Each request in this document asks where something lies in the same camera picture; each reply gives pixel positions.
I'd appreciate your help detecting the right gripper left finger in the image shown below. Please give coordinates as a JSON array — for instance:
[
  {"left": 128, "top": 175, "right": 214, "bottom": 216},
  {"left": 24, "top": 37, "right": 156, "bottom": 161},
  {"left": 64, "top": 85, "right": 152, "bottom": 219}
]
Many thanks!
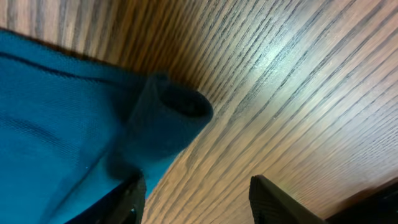
[{"left": 67, "top": 174, "right": 146, "bottom": 224}]

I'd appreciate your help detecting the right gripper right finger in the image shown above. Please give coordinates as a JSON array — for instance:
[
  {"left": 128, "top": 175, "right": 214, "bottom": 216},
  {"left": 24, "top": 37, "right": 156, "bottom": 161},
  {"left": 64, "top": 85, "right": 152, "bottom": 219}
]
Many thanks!
[{"left": 249, "top": 175, "right": 326, "bottom": 224}]

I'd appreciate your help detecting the dark blue t-shirt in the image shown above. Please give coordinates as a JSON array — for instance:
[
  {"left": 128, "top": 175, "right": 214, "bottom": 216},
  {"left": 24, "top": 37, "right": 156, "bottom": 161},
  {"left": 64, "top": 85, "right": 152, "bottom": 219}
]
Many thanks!
[{"left": 1, "top": 31, "right": 213, "bottom": 223}]

